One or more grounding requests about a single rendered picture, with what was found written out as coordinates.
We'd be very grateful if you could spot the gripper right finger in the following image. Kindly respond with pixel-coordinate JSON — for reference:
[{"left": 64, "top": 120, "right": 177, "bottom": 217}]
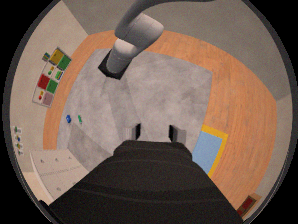
[{"left": 168, "top": 125, "right": 187, "bottom": 145}]

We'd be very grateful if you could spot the beige chest of drawers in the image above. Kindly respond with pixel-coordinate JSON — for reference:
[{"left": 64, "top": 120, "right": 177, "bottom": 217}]
[{"left": 29, "top": 149, "right": 86, "bottom": 202}]

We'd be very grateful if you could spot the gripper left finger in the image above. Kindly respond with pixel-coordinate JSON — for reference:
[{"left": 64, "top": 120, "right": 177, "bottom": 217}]
[{"left": 122, "top": 123, "right": 141, "bottom": 143}]

